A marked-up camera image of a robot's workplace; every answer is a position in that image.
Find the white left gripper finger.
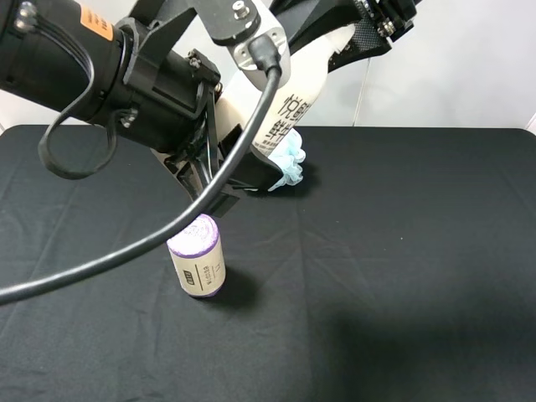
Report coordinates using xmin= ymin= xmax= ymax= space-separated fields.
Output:
xmin=215 ymin=71 xmax=261 ymax=162

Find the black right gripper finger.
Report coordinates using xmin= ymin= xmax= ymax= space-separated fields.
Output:
xmin=269 ymin=0 xmax=369 ymax=54
xmin=328 ymin=19 xmax=391 ymax=73

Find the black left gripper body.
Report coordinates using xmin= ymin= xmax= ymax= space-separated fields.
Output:
xmin=116 ymin=1 xmax=221 ymax=153

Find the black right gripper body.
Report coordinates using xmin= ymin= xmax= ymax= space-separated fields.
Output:
xmin=358 ymin=0 xmax=419 ymax=42

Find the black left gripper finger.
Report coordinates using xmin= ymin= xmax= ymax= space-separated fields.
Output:
xmin=150 ymin=148 xmax=286 ymax=219

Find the white milk bottle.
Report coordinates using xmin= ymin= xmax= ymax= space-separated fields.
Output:
xmin=253 ymin=24 xmax=355 ymax=157

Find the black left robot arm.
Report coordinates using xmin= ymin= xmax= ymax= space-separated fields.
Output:
xmin=1 ymin=1 xmax=290 ymax=198

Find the blue mesh bath sponge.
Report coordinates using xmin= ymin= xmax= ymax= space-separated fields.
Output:
xmin=268 ymin=128 xmax=307 ymax=192

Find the purple garbage bag roll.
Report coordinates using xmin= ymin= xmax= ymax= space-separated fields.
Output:
xmin=167 ymin=214 xmax=226 ymax=298

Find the black tablecloth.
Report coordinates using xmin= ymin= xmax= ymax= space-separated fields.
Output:
xmin=1 ymin=127 xmax=535 ymax=401

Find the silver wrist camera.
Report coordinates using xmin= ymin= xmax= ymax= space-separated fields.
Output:
xmin=193 ymin=0 xmax=291 ymax=76

